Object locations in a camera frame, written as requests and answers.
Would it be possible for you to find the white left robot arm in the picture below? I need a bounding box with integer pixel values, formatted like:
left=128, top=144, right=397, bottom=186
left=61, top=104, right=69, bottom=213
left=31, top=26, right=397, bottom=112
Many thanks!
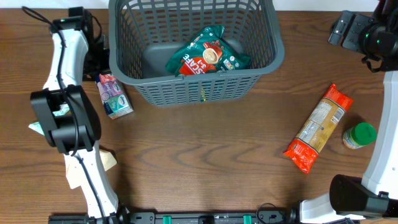
left=22, top=6, right=131, bottom=223

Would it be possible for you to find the orange noodle packet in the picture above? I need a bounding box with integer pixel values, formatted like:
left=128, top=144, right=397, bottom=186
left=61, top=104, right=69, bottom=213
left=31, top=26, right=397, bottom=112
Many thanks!
left=284, top=84, right=353, bottom=174

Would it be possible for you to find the grey plastic basket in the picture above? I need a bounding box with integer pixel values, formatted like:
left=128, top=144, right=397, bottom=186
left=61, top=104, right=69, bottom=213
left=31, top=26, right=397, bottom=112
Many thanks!
left=108, top=0, right=284, bottom=106

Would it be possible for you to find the mint green wipes packet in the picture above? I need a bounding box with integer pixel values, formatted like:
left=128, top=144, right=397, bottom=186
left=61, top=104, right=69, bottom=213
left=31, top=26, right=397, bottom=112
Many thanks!
left=28, top=104, right=71, bottom=136

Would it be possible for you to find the green lid jar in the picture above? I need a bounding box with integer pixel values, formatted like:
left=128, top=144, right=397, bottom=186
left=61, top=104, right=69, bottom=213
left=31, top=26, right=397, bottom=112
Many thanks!
left=342, top=123, right=377, bottom=149

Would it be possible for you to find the green Nescafe coffee bag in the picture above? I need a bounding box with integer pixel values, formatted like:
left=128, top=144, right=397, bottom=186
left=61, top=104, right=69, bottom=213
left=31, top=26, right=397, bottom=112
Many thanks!
left=165, top=24, right=252, bottom=77

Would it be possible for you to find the beige paper snack bag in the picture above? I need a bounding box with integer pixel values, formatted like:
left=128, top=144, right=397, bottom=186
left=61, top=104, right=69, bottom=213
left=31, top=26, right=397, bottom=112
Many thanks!
left=64, top=149, right=117, bottom=189

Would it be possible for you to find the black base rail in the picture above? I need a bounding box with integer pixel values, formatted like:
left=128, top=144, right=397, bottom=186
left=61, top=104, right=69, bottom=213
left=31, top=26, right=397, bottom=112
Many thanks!
left=48, top=210, right=299, bottom=224

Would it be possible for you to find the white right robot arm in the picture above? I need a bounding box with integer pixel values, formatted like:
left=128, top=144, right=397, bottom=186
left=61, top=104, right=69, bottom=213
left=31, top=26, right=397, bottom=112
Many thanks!
left=291, top=3, right=397, bottom=223

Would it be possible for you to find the Kleenex tissue multipack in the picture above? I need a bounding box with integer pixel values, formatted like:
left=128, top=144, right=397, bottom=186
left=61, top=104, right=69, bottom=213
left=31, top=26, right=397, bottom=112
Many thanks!
left=96, top=73, right=134, bottom=119

